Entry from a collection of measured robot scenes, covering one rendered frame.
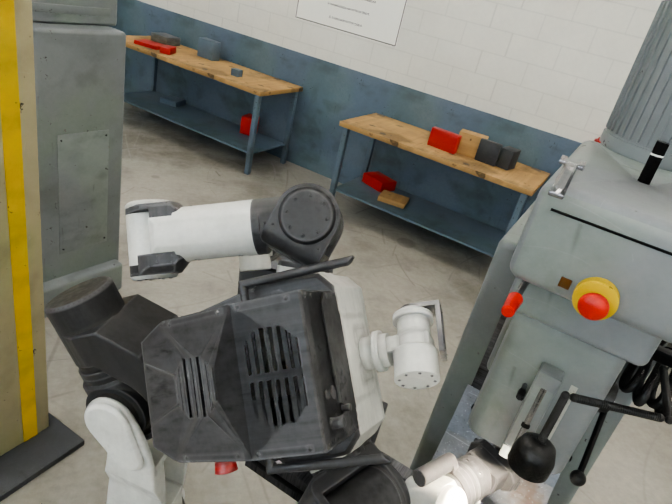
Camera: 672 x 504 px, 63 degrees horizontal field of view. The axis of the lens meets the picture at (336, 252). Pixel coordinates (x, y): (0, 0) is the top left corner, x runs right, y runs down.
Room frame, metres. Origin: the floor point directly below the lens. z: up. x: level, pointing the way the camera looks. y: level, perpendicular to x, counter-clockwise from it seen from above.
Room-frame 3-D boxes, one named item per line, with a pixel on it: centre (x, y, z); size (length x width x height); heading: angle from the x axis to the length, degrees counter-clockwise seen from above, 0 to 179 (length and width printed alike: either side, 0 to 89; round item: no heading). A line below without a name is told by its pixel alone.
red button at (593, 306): (0.68, -0.36, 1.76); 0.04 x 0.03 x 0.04; 66
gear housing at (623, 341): (0.95, -0.49, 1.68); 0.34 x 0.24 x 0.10; 156
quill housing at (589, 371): (0.91, -0.47, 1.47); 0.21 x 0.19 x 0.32; 66
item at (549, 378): (0.81, -0.42, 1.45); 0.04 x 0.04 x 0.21; 66
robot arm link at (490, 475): (0.85, -0.40, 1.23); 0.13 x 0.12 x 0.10; 43
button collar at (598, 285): (0.70, -0.37, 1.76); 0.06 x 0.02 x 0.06; 66
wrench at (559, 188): (0.81, -0.30, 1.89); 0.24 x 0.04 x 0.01; 158
